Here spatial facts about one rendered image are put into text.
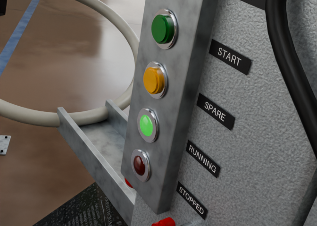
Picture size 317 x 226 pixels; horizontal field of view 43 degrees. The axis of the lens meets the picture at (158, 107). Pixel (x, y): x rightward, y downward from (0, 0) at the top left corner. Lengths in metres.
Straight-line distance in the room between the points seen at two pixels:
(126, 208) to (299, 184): 0.38
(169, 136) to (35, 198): 1.93
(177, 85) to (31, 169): 2.15
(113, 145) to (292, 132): 0.55
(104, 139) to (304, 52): 0.59
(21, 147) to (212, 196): 2.31
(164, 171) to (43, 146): 2.27
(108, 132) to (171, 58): 0.50
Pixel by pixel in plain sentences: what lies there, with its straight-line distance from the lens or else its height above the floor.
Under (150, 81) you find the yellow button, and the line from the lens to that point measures 0.38.
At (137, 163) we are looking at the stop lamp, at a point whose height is 1.28.
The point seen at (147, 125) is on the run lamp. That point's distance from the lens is 0.40.
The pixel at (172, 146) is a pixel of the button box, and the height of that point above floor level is 1.32.
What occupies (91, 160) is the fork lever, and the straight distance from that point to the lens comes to 0.72.
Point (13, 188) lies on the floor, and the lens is 2.35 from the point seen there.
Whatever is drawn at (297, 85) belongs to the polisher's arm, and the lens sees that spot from 0.27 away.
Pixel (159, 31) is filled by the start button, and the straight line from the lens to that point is 0.36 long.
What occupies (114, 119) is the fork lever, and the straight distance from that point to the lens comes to 0.85.
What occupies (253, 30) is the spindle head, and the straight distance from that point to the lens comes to 0.31.
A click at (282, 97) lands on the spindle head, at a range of 0.30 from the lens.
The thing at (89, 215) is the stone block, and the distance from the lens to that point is 1.08.
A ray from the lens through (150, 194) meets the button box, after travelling 0.43.
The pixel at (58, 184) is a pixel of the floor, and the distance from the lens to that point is 2.36.
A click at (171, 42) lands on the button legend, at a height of 1.42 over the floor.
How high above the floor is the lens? 1.53
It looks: 28 degrees down
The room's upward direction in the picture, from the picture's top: 11 degrees clockwise
